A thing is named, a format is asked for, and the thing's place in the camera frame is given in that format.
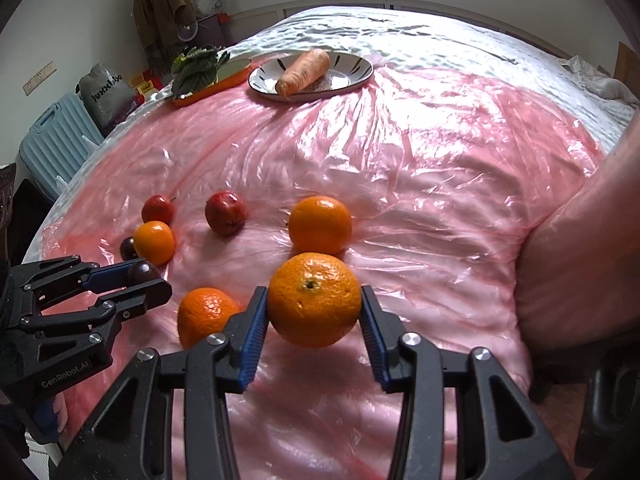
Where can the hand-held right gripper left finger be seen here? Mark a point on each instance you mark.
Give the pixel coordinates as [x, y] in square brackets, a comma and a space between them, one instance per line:
[252, 345]

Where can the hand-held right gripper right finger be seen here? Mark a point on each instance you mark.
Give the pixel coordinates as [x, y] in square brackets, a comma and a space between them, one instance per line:
[372, 345]

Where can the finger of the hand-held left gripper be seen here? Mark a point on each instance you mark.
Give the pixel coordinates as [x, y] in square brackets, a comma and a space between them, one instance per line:
[107, 275]
[145, 297]

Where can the dark purple plum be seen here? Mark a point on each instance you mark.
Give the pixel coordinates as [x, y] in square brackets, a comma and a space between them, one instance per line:
[141, 270]
[127, 249]

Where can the orange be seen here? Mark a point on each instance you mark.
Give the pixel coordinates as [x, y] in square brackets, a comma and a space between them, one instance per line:
[205, 315]
[314, 305]
[154, 242]
[320, 225]

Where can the red apple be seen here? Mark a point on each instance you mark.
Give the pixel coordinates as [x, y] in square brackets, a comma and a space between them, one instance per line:
[226, 212]
[158, 208]

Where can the light blue suitcase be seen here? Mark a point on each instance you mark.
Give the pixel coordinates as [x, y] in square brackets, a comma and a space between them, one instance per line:
[55, 145]

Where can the pink plastic sheet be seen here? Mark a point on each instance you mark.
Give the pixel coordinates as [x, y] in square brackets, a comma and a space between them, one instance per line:
[400, 185]

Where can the grey bag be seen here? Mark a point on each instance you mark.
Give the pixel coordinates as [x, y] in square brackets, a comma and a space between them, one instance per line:
[107, 95]

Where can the yellow and red boxes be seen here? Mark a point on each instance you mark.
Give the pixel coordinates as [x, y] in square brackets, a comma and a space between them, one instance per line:
[142, 85]

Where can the leafy greens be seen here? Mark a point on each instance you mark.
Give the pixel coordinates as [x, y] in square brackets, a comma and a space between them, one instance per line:
[192, 70]

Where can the orange tray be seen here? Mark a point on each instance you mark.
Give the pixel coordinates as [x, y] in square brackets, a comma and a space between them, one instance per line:
[232, 74]

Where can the black chair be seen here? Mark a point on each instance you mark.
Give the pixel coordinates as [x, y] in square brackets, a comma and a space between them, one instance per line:
[610, 400]

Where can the small white fan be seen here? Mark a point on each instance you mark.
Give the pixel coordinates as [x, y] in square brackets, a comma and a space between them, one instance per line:
[187, 33]

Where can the silver metal plate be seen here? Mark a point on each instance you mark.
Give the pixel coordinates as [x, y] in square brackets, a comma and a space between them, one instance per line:
[350, 72]

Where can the brown hanging coat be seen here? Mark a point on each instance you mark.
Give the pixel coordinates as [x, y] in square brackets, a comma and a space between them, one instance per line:
[155, 5]

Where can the carrot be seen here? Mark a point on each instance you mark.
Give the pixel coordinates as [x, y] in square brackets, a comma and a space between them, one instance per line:
[302, 72]

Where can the white bedcover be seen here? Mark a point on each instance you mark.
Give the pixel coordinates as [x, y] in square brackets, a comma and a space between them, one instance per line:
[440, 35]

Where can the white pillow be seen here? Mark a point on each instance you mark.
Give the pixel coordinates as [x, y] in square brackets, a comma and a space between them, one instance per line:
[605, 85]

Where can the wooden headboard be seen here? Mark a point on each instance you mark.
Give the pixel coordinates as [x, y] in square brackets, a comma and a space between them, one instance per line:
[625, 65]

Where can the wall outlet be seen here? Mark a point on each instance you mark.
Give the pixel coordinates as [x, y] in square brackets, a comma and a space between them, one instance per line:
[38, 77]

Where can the beige bed frame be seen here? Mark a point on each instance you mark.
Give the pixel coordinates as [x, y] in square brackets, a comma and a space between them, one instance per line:
[260, 14]

